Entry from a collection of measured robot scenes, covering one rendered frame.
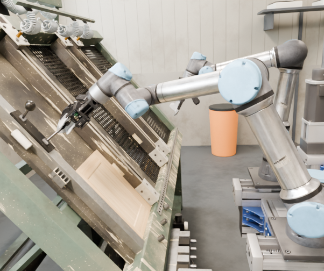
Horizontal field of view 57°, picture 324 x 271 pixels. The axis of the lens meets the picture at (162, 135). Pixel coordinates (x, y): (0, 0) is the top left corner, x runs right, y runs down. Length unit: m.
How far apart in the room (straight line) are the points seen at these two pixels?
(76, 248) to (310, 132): 0.92
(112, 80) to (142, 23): 4.17
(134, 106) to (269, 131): 0.44
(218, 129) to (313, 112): 3.49
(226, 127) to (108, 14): 2.62
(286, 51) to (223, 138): 3.36
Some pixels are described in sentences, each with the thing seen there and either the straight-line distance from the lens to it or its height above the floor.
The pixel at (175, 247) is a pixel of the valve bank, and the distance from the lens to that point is 1.57.
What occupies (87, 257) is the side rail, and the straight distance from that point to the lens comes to 1.04.
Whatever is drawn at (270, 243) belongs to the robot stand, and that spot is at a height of 0.98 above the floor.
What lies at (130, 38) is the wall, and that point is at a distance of 5.23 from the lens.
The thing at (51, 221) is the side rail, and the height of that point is 1.18.
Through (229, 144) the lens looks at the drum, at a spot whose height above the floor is 0.20.
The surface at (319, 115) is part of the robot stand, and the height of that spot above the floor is 1.40.
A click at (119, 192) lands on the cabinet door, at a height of 1.04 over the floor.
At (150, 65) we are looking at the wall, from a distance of 5.18.
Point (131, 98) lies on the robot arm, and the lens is 1.03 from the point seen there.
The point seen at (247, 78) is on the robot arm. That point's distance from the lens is 0.83.
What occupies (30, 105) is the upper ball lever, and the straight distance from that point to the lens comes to 1.14.
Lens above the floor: 1.67
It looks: 16 degrees down
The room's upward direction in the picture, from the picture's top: 3 degrees counter-clockwise
